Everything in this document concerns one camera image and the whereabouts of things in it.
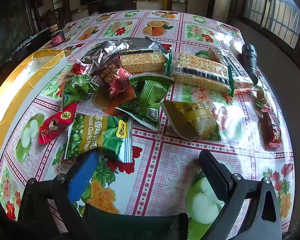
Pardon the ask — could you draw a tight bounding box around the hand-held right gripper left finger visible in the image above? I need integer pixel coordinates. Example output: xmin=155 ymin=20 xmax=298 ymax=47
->
xmin=17 ymin=151 xmax=100 ymax=240

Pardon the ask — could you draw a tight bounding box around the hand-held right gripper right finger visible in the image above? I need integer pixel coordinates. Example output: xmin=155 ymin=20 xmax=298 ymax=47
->
xmin=198 ymin=149 xmax=282 ymax=240

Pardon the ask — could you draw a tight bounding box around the green and yellow pea packet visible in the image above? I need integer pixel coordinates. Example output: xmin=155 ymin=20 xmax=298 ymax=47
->
xmin=64 ymin=112 xmax=133 ymax=164

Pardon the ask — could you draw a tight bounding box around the red figure print packet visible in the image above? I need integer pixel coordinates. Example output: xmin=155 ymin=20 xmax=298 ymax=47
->
xmin=38 ymin=103 xmax=78 ymax=145

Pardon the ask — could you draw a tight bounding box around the olive yellow snack packet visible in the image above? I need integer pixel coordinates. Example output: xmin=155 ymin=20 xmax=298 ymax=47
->
xmin=162 ymin=100 xmax=222 ymax=141

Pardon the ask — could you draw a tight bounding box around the dark red snack packet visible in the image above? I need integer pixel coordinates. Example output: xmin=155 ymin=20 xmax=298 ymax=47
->
xmin=94 ymin=54 xmax=137 ymax=100

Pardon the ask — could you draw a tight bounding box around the small red snack packet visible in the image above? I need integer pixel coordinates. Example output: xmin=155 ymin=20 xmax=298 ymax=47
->
xmin=70 ymin=62 xmax=92 ymax=77

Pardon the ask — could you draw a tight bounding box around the yellow and white cardboard box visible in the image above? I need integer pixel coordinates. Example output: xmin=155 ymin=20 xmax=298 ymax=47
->
xmin=0 ymin=49 xmax=68 ymax=172

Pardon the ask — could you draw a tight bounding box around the clear cracker packet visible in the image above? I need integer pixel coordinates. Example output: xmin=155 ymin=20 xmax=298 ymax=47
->
xmin=120 ymin=51 xmax=172 ymax=75
xmin=209 ymin=47 xmax=255 ymax=90
xmin=169 ymin=51 xmax=235 ymax=97

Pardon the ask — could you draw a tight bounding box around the silver foil packet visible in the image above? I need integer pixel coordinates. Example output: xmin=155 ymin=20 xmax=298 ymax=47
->
xmin=120 ymin=36 xmax=172 ymax=55
xmin=81 ymin=40 xmax=130 ymax=68

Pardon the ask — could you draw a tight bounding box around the fruit print tablecloth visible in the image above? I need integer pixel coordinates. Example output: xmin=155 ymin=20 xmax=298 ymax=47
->
xmin=0 ymin=10 xmax=294 ymax=240

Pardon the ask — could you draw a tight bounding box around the long red snack packet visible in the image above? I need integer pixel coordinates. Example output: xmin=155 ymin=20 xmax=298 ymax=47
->
xmin=260 ymin=106 xmax=283 ymax=151

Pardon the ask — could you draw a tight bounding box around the small brown wrapped candy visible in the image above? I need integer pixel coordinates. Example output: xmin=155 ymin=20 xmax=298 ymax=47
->
xmin=255 ymin=89 xmax=268 ymax=105

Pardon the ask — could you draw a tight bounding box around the black flashlight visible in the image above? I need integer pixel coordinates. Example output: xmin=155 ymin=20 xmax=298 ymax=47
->
xmin=241 ymin=44 xmax=259 ymax=85

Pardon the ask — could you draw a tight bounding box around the dark red jar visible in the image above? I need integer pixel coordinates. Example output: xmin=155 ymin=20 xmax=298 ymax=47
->
xmin=51 ymin=24 xmax=66 ymax=47

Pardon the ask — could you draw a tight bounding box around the flat silver foil packet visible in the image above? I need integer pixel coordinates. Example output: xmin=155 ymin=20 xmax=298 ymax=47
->
xmin=120 ymin=36 xmax=172 ymax=55

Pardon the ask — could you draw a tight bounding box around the barred window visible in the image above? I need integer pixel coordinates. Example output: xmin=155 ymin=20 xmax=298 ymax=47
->
xmin=242 ymin=0 xmax=300 ymax=53

